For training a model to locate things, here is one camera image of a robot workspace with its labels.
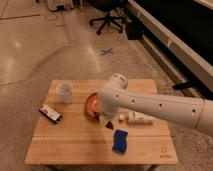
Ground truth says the red pepper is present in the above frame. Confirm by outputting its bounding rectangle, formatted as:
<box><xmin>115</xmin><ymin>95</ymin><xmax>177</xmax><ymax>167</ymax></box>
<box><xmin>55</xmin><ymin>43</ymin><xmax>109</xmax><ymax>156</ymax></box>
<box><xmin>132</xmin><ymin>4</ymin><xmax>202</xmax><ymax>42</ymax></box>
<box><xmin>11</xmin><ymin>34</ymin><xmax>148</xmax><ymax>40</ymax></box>
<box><xmin>105</xmin><ymin>121</ymin><xmax>114</xmax><ymax>130</ymax></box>

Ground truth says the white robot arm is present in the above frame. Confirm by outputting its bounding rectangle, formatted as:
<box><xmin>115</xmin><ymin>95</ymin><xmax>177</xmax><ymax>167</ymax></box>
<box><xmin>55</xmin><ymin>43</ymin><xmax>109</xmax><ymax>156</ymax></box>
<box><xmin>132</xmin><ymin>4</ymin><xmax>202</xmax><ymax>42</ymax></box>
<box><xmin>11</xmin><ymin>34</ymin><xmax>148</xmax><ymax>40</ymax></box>
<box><xmin>98</xmin><ymin>73</ymin><xmax>213</xmax><ymax>137</ymax></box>

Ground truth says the white ceramic cup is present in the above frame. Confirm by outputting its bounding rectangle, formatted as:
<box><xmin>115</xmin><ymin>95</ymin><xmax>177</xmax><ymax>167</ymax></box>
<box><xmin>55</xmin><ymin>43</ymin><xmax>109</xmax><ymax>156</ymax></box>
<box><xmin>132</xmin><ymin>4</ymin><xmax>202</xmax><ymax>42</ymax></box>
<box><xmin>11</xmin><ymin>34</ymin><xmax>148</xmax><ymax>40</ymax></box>
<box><xmin>56</xmin><ymin>82</ymin><xmax>73</xmax><ymax>104</ymax></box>

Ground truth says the orange bowl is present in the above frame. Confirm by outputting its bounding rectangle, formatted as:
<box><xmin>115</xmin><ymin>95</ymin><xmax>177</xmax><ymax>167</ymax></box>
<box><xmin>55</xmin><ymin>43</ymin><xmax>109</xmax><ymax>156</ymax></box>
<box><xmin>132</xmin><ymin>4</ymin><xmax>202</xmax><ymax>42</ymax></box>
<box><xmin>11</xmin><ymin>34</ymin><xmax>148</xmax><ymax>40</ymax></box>
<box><xmin>84</xmin><ymin>92</ymin><xmax>100</xmax><ymax>120</ymax></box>

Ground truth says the small white cube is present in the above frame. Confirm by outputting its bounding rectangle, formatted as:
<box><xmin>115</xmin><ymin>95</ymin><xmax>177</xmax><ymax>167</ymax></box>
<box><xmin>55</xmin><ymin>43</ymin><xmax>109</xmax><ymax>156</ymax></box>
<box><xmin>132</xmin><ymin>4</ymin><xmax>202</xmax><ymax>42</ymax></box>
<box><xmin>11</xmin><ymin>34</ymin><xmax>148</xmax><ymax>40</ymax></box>
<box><xmin>119</xmin><ymin>114</ymin><xmax>125</xmax><ymax>121</ymax></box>

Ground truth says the blue sponge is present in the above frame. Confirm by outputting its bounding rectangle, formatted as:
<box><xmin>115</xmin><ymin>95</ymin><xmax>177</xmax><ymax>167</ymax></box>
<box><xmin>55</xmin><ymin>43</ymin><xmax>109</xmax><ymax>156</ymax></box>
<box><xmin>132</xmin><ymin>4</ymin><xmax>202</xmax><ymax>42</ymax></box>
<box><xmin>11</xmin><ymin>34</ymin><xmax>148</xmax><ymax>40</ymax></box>
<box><xmin>112</xmin><ymin>130</ymin><xmax>128</xmax><ymax>154</ymax></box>

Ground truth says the white toy block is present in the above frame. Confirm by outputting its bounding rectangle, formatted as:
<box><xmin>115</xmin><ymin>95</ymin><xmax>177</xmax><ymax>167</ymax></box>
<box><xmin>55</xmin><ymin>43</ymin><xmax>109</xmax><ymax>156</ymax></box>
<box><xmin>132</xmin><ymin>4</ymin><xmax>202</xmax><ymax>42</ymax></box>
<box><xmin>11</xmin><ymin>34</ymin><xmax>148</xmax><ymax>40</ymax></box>
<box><xmin>128</xmin><ymin>111</ymin><xmax>156</xmax><ymax>124</ymax></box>

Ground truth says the wooden table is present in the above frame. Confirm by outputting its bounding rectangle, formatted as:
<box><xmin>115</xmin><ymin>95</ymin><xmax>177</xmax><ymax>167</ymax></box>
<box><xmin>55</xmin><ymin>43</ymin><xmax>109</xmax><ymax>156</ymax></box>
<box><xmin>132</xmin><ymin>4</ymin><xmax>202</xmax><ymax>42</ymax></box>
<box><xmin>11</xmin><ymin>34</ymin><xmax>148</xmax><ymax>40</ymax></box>
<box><xmin>25</xmin><ymin>80</ymin><xmax>177</xmax><ymax>165</ymax></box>

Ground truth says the red black snack packet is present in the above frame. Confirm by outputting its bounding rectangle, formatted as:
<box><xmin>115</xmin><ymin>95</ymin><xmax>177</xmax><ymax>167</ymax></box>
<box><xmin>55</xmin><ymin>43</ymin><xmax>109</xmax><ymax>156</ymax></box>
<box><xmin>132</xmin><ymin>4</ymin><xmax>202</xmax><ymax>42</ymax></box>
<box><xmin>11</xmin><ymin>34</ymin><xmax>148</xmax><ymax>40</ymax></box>
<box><xmin>39</xmin><ymin>104</ymin><xmax>62</xmax><ymax>124</ymax></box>

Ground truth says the black office chair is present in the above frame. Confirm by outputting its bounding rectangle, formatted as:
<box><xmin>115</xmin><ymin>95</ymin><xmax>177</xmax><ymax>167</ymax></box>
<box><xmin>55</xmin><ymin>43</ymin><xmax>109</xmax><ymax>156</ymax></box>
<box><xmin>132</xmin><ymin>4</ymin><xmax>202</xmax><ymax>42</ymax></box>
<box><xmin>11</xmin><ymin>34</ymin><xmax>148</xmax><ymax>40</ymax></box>
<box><xmin>87</xmin><ymin>0</ymin><xmax>125</xmax><ymax>35</ymax></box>

